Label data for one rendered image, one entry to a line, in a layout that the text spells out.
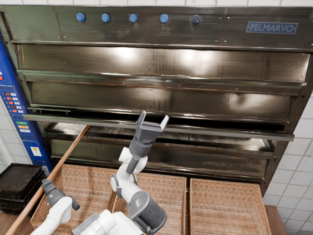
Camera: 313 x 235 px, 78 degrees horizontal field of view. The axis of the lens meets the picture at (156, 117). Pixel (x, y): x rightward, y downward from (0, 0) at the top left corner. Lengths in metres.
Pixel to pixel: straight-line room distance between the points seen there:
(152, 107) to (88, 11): 0.68
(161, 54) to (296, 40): 0.73
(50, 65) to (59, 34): 0.22
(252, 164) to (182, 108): 0.74
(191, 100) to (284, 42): 0.60
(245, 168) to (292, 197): 0.53
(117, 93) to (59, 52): 0.45
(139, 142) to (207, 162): 0.92
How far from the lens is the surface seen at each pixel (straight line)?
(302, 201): 2.17
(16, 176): 2.01
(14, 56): 1.66
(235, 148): 1.58
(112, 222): 0.77
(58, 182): 2.04
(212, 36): 1.21
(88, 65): 1.36
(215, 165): 1.67
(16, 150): 2.24
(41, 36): 1.50
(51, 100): 1.63
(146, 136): 0.81
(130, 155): 0.88
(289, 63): 1.36
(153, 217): 0.92
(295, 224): 2.43
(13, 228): 1.28
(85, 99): 1.49
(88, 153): 1.80
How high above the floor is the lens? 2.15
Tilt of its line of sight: 32 degrees down
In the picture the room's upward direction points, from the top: straight up
